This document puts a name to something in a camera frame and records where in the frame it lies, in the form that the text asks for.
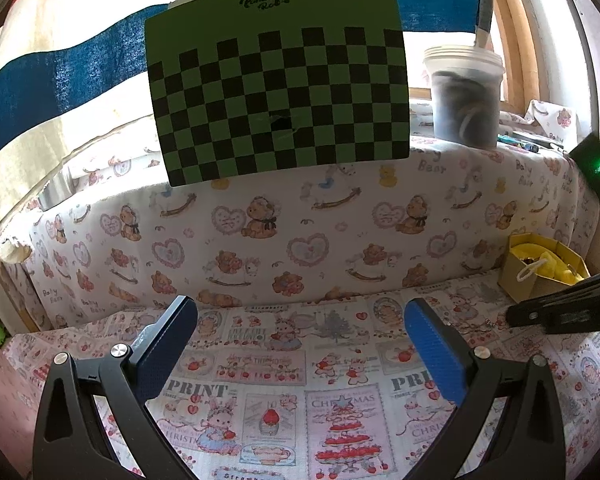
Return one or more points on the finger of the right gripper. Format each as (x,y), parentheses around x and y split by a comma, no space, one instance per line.
(574,310)

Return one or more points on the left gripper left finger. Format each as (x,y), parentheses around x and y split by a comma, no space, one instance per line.
(70,441)

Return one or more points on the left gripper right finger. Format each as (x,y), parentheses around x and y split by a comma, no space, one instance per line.
(528,440)

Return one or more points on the octagonal wooden jewelry box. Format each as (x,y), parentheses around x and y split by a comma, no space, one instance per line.
(535,286)

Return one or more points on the yellow cloth in box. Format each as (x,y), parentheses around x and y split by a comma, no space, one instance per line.
(541,261)

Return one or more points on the pink fabric bag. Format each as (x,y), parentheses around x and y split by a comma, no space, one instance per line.
(18,409)

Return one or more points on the plastic jar with dark contents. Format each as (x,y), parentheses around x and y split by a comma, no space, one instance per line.
(465,85)

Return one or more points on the christmas print cloth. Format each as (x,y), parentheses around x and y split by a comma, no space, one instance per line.
(335,389)

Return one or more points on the teddy bear print cloth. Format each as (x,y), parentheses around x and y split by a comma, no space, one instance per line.
(127,238)

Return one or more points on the striped Hermes blanket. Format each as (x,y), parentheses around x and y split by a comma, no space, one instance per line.
(74,71)

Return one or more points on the green checkered tissue box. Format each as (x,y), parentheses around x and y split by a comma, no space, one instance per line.
(247,86)

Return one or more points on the wooden window frame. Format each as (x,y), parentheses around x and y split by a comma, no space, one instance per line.
(522,81)

